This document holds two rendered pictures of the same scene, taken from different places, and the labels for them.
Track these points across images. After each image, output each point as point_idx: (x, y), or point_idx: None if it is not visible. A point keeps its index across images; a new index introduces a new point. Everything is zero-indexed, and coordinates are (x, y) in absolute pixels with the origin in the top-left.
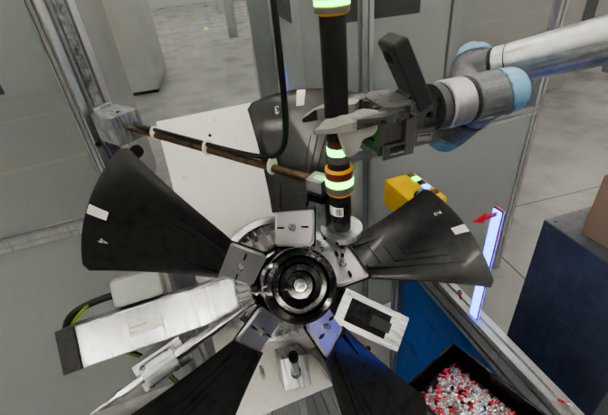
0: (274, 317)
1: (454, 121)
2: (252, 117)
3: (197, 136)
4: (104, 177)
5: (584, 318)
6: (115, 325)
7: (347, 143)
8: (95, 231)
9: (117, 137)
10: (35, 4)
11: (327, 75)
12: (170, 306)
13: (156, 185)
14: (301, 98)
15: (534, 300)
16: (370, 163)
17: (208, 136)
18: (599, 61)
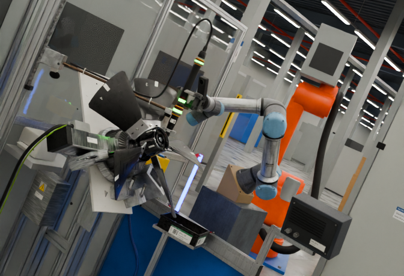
0: (143, 151)
1: (208, 107)
2: (135, 83)
3: (92, 81)
4: (115, 77)
5: (213, 228)
6: (83, 134)
7: (189, 98)
8: (101, 93)
9: (59, 64)
10: None
11: (191, 78)
12: (99, 138)
13: (129, 87)
14: (157, 84)
15: None
16: None
17: (96, 84)
18: (238, 110)
